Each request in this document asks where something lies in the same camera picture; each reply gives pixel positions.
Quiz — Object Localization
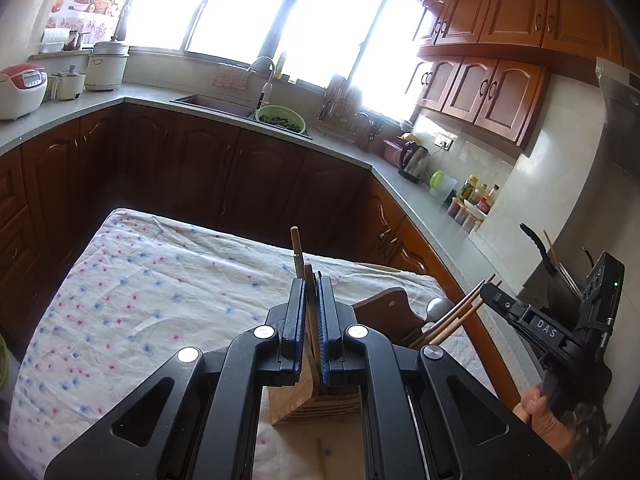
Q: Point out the wooden upper cabinets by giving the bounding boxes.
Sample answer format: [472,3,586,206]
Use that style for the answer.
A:
[402,0,626,153]

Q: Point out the kitchen window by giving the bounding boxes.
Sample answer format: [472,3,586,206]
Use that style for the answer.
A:
[120,0,436,121]

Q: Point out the large white cooker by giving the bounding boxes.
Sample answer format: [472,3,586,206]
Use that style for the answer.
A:
[84,40,131,92]

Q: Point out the green cup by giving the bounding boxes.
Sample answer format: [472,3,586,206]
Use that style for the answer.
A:
[429,170,458,206]

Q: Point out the pink container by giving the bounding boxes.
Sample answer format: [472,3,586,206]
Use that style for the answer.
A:
[382,137,406,166]

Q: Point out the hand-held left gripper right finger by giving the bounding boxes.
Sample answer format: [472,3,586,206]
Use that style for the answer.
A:
[316,276,571,480]

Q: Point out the row of spice jars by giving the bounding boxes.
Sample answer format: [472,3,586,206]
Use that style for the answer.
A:
[447,196,486,233]

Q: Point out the round metal spoon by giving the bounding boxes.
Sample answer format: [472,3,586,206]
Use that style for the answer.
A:
[424,297,453,323]

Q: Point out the pink dish cloth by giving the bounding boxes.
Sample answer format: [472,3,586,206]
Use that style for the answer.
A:
[212,72,251,91]

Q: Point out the steel electric kettle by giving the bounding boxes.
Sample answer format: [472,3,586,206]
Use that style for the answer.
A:
[398,140,430,183]

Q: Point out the row of condiment bottles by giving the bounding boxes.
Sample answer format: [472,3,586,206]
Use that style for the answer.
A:
[459,174,501,213]

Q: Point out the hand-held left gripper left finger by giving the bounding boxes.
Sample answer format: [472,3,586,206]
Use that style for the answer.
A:
[44,277,307,480]

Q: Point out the small white electric pot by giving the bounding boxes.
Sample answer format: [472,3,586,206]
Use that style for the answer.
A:
[50,65,86,101]

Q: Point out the wooden cabinets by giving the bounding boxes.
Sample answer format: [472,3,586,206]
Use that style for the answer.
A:
[402,0,626,153]
[0,102,523,411]

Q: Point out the chrome kitchen faucet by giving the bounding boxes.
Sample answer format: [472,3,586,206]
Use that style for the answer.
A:
[247,56,277,111]

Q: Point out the grey kitchen countertop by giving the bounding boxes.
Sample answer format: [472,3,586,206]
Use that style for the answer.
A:
[0,82,551,401]

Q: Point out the wooden lower cabinets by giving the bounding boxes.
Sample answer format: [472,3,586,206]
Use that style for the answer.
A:
[0,102,523,411]

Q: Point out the steel range hood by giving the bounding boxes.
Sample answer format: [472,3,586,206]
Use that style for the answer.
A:
[595,56,640,181]

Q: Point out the kitchen sink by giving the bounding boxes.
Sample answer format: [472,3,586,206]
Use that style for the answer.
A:
[170,94,258,120]

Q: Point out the red white rice cooker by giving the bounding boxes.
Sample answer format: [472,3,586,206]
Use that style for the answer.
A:
[0,64,48,121]

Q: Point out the black wok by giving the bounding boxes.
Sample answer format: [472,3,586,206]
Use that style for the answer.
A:
[520,222,601,311]

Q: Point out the dish drying rack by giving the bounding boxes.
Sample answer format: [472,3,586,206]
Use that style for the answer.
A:
[317,74,386,153]

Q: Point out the green colander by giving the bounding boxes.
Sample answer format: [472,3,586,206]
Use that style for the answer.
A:
[256,105,306,133]

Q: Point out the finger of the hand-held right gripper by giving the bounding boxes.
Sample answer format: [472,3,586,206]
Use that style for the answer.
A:
[479,281,533,326]

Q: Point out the wooden utensil holder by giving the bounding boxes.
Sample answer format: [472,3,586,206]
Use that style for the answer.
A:
[267,286,427,427]

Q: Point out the person's right hand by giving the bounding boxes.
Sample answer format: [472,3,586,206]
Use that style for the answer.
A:
[512,385,576,466]

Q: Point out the floral white tablecloth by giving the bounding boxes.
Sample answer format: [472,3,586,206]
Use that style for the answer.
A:
[7,207,496,480]

